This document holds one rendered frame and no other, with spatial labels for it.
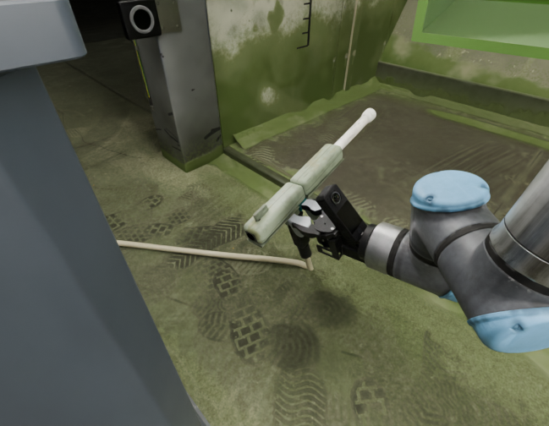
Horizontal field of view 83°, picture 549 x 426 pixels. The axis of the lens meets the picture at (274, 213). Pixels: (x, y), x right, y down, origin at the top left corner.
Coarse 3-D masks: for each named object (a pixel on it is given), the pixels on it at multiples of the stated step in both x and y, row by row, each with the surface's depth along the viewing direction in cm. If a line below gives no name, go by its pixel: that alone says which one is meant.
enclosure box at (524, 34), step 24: (432, 0) 87; (456, 0) 102; (480, 0) 99; (504, 0) 96; (528, 0) 92; (432, 24) 92; (456, 24) 90; (480, 24) 88; (504, 24) 86; (528, 24) 84; (480, 48) 78; (504, 48) 75; (528, 48) 73
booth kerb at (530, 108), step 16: (384, 64) 174; (384, 80) 178; (400, 80) 172; (416, 80) 166; (432, 80) 160; (448, 80) 155; (464, 80) 150; (448, 96) 158; (464, 96) 153; (480, 96) 148; (496, 96) 144; (512, 96) 140; (528, 96) 136; (496, 112) 147; (512, 112) 142; (528, 112) 138; (544, 112) 134
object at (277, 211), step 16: (368, 112) 81; (352, 128) 78; (336, 144) 75; (320, 160) 71; (336, 160) 72; (304, 176) 68; (320, 176) 69; (288, 192) 65; (304, 192) 67; (272, 208) 63; (288, 208) 64; (256, 224) 61; (272, 224) 62; (288, 224) 66; (256, 240) 61; (304, 240) 74; (304, 256) 78
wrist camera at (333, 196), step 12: (324, 192) 56; (336, 192) 57; (324, 204) 56; (336, 204) 56; (348, 204) 58; (336, 216) 57; (348, 216) 58; (348, 228) 57; (360, 228) 59; (348, 240) 60
